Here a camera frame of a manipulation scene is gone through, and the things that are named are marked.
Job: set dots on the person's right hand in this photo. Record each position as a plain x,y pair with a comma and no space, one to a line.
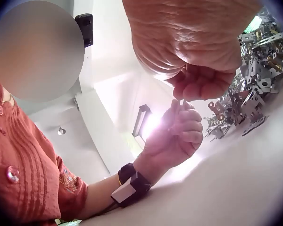
179,35

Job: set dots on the person's left hand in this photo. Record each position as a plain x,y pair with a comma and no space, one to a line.
169,146

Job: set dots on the person's right fingers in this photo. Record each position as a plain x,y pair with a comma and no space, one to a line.
202,83

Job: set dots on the person's left fingers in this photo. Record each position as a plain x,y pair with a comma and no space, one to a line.
186,127

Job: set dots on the small metal bracket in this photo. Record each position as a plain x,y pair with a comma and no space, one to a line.
182,103

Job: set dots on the ceiling lamp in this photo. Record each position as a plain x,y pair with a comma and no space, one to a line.
141,120

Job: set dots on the pile of metal brackets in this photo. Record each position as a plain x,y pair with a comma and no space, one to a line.
257,77

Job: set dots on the black wrist band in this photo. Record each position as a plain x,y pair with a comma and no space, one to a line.
132,186

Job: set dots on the small ceiling fixture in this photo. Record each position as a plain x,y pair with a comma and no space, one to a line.
60,131

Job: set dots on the person's body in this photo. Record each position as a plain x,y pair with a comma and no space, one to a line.
23,160

